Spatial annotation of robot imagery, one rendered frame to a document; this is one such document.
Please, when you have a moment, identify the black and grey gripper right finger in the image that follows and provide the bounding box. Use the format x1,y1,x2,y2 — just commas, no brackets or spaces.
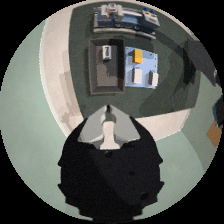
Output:
109,105,163,164

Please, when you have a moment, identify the yellow block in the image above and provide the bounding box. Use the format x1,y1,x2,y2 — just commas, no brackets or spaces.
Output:
132,49,142,64

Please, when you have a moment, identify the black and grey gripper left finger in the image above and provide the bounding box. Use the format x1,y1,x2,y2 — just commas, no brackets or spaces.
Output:
58,105,109,167

